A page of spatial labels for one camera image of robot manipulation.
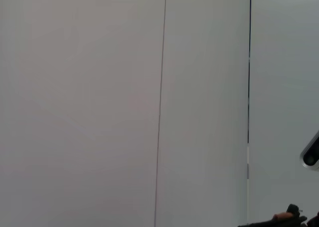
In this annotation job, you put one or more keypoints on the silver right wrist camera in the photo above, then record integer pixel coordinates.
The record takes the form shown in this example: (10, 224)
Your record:
(311, 154)

